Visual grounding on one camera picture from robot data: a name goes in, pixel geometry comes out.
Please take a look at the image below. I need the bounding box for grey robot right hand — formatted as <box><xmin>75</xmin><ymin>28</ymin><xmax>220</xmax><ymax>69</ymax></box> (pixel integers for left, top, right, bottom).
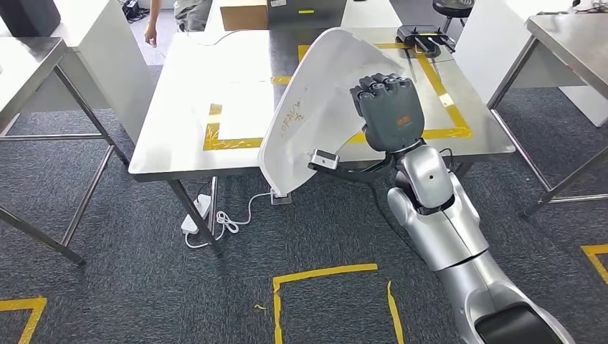
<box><xmin>350</xmin><ymin>72</ymin><xmax>426</xmax><ymax>154</ymax></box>

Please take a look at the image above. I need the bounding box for white part with handwriting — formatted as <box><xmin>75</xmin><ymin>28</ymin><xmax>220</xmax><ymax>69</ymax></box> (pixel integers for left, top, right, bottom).
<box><xmin>257</xmin><ymin>27</ymin><xmax>404</xmax><ymax>197</ymax></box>

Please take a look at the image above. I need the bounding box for steel workbench table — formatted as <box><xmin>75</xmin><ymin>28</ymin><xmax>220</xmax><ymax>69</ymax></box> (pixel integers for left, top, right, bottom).
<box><xmin>128</xmin><ymin>0</ymin><xmax>517</xmax><ymax>257</ymax></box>

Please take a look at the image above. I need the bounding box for thin metal rod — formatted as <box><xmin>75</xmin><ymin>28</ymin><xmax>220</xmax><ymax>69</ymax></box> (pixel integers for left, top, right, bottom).
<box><xmin>404</xmin><ymin>47</ymin><xmax>419</xmax><ymax>84</ymax></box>

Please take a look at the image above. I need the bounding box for black tool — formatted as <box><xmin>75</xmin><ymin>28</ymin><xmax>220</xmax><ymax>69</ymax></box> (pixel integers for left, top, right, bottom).
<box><xmin>395</xmin><ymin>24</ymin><xmax>457</xmax><ymax>59</ymax></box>

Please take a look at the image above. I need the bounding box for black stool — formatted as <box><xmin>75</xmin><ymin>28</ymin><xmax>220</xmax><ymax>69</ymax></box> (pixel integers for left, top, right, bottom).
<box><xmin>431</xmin><ymin>0</ymin><xmax>476</xmax><ymax>34</ymax></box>

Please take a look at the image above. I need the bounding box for black box with yellow label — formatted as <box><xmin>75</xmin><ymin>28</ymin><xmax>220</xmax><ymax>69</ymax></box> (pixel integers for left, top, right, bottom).
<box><xmin>267</xmin><ymin>0</ymin><xmax>348</xmax><ymax>30</ymax></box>

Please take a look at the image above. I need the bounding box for brown cardboard box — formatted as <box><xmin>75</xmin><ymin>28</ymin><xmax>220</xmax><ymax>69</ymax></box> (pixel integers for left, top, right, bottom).
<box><xmin>219</xmin><ymin>0</ymin><xmax>270</xmax><ymax>32</ymax></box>

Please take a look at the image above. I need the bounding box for white power strip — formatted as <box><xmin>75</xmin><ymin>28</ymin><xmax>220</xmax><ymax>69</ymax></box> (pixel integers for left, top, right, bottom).
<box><xmin>180</xmin><ymin>193</ymin><xmax>212</xmax><ymax>235</ymax></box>

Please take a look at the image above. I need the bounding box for person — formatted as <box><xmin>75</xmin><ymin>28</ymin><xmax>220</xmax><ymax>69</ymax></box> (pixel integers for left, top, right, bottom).
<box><xmin>143</xmin><ymin>0</ymin><xmax>214</xmax><ymax>49</ymax></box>

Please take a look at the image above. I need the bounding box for black bag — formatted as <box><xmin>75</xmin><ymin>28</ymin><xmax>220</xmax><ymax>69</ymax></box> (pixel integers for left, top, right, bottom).
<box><xmin>120</xmin><ymin>0</ymin><xmax>151</xmax><ymax>22</ymax></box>

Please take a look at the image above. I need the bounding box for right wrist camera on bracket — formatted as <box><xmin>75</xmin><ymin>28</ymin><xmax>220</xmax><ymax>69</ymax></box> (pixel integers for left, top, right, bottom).
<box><xmin>308</xmin><ymin>149</ymin><xmax>397</xmax><ymax>183</ymax></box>

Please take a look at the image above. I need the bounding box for black camera cable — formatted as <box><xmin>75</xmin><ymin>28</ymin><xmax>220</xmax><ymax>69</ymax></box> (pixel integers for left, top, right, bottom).
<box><xmin>368</xmin><ymin>180</ymin><xmax>414</xmax><ymax>248</ymax></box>

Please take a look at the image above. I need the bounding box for white coiled cable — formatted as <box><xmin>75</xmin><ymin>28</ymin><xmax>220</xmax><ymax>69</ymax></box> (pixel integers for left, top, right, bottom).
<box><xmin>184</xmin><ymin>189</ymin><xmax>274</xmax><ymax>249</ymax></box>

